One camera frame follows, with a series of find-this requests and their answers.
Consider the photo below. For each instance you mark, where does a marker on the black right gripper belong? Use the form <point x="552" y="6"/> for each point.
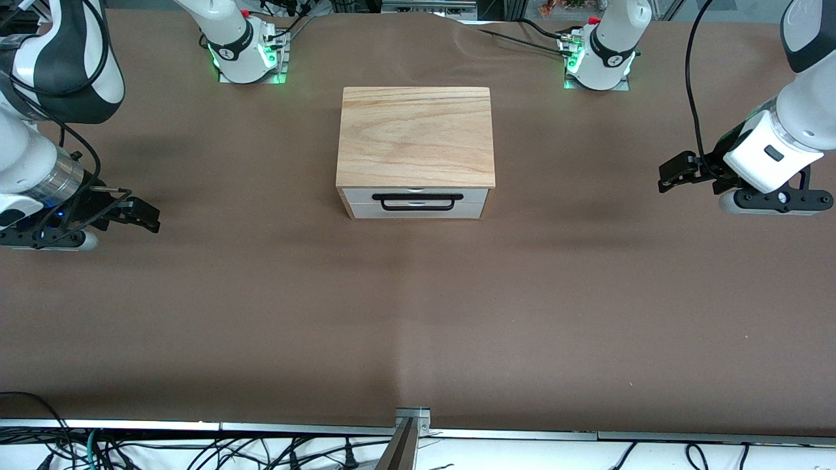
<point x="91" y="202"/>

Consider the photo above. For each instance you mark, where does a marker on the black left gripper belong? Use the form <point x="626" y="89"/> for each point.
<point x="716" y="160"/>

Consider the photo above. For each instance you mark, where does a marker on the white-fronted wooden drawer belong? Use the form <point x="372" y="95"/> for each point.
<point x="356" y="194"/>
<point x="366" y="211"/>

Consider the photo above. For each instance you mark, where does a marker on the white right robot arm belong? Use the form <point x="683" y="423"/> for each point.
<point x="26" y="156"/>

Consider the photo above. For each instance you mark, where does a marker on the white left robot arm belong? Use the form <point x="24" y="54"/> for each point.
<point x="803" y="111"/>

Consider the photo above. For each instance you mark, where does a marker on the wooden drawer cabinet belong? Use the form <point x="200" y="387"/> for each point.
<point x="415" y="137"/>

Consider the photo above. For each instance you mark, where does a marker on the brown table mat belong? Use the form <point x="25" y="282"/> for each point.
<point x="196" y="326"/>

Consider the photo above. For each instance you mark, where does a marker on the aluminium table edge rail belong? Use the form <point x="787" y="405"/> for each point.
<point x="130" y="425"/>

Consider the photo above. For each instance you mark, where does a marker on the aluminium frame profile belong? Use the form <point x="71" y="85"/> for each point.
<point x="428" y="6"/>

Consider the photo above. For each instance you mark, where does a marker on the metal table edge bracket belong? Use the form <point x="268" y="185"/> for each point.
<point x="408" y="431"/>

